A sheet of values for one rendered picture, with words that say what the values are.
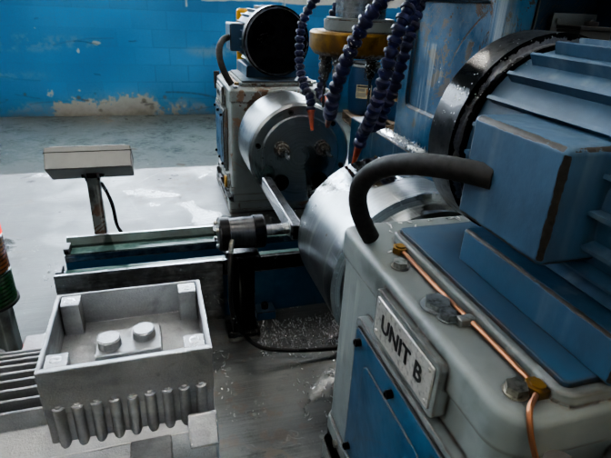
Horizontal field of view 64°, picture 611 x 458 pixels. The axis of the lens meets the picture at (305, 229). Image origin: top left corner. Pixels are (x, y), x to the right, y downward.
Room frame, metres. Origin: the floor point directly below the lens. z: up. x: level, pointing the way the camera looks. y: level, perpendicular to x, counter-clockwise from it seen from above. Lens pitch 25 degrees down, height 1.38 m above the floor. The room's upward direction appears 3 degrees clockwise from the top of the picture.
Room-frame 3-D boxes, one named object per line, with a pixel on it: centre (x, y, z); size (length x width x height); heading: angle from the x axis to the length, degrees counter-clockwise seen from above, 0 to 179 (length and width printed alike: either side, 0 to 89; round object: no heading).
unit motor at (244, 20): (1.54, 0.18, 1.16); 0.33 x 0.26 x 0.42; 17
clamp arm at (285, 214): (0.88, 0.05, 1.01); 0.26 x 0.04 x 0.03; 17
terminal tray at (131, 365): (0.32, 0.14, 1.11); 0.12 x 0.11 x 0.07; 108
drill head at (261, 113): (1.28, 0.06, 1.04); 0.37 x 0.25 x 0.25; 17
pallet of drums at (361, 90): (6.06, -1.07, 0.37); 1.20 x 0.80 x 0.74; 101
